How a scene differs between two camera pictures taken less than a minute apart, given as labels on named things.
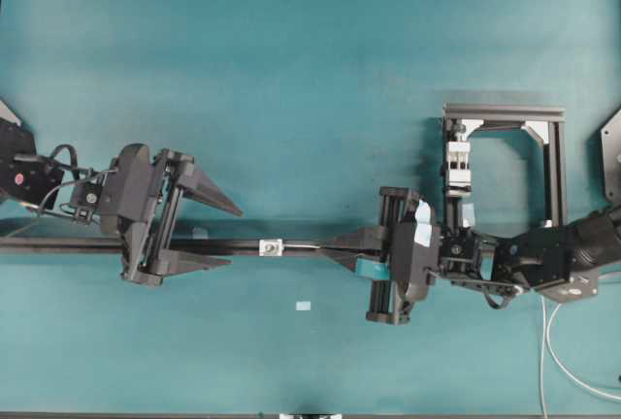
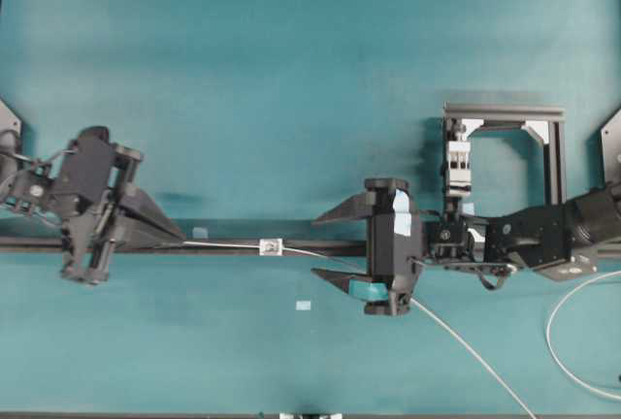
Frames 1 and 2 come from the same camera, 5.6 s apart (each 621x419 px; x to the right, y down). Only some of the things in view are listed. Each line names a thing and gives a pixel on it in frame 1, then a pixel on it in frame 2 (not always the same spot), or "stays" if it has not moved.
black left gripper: (143, 192) to (96, 176)
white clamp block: (459, 169) stays
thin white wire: (541, 347) to (449, 330)
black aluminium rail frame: (456, 118) stays
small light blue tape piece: (303, 306) stays
